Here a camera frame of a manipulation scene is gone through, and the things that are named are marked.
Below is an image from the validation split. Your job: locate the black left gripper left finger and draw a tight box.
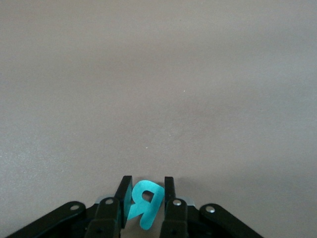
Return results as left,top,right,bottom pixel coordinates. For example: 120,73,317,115
4,175,133,238

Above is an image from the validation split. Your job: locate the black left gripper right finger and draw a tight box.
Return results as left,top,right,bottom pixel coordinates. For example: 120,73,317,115
158,176,264,238

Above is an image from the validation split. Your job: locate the brown table cover sheet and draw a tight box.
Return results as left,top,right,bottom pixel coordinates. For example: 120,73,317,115
0,0,317,238

